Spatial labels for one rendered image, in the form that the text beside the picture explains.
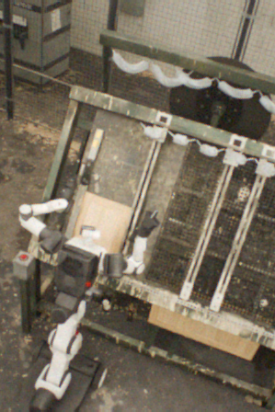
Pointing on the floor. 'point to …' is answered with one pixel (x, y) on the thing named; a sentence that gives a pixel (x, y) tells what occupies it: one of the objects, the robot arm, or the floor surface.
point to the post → (25, 305)
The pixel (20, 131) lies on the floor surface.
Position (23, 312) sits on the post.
